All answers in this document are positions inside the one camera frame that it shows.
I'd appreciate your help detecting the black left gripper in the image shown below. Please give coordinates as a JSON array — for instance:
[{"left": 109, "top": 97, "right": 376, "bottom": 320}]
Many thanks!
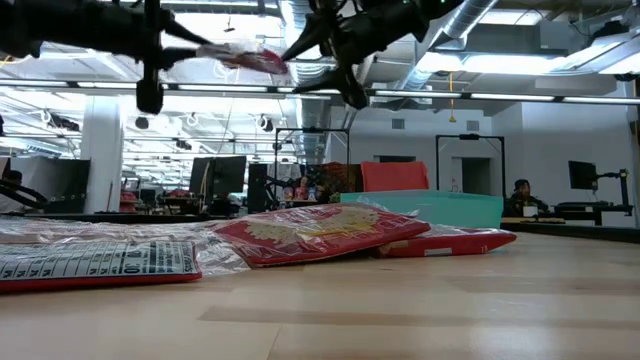
[{"left": 42, "top": 0, "right": 214, "bottom": 116}]

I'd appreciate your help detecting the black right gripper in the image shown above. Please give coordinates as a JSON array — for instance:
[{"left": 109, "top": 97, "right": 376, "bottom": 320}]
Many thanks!
[{"left": 281, "top": 0, "right": 432, "bottom": 111}]

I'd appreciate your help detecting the red popcorn bag clear wrap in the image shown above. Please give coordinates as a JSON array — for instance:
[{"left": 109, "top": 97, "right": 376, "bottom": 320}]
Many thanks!
[
  {"left": 211, "top": 201, "right": 432, "bottom": 269},
  {"left": 196, "top": 41, "right": 291, "bottom": 77},
  {"left": 0, "top": 239, "right": 204, "bottom": 295},
  {"left": 372, "top": 224, "right": 519, "bottom": 260}
]

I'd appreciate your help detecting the clear plastic popcorn bag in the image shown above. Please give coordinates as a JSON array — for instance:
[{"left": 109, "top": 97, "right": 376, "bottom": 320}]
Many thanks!
[{"left": 0, "top": 214, "right": 251, "bottom": 278}]

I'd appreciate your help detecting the long ceiling light bar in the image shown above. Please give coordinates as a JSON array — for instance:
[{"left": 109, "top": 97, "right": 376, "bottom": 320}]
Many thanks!
[
  {"left": 370, "top": 88, "right": 640, "bottom": 107},
  {"left": 0, "top": 78, "right": 332, "bottom": 100}
]

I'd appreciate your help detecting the orange basket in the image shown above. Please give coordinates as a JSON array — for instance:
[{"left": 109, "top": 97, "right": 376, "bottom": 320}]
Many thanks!
[{"left": 360, "top": 160, "right": 431, "bottom": 193}]

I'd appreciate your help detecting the black computer monitor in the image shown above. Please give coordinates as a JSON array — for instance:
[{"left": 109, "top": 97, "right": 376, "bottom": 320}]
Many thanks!
[{"left": 188, "top": 155, "right": 248, "bottom": 202}]

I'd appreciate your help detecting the white pillar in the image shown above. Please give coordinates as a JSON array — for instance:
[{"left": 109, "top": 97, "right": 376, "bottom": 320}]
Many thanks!
[{"left": 81, "top": 94, "right": 125, "bottom": 215}]

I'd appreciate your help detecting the teal basket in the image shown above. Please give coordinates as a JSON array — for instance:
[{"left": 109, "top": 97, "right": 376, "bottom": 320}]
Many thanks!
[{"left": 339, "top": 189, "right": 505, "bottom": 230}]

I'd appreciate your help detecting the small black monitor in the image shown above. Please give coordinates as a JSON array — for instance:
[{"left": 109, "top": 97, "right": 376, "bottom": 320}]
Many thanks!
[{"left": 567, "top": 159, "right": 599, "bottom": 192}]

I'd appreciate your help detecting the black desk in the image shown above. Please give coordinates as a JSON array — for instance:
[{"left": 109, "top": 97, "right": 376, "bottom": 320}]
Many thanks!
[{"left": 552, "top": 200, "right": 636, "bottom": 227}]

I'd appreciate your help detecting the black metal frame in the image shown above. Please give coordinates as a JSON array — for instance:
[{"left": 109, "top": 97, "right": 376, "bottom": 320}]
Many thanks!
[
  {"left": 273, "top": 126, "right": 351, "bottom": 211},
  {"left": 434, "top": 133, "right": 507, "bottom": 197}
]

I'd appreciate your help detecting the yellow hanging cord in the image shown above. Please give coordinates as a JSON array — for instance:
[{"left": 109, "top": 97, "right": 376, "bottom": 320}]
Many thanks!
[{"left": 447, "top": 71, "right": 458, "bottom": 124}]

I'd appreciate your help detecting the silver ventilation duct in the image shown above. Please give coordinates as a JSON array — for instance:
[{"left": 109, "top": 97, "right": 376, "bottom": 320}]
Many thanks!
[{"left": 399, "top": 0, "right": 502, "bottom": 92}]

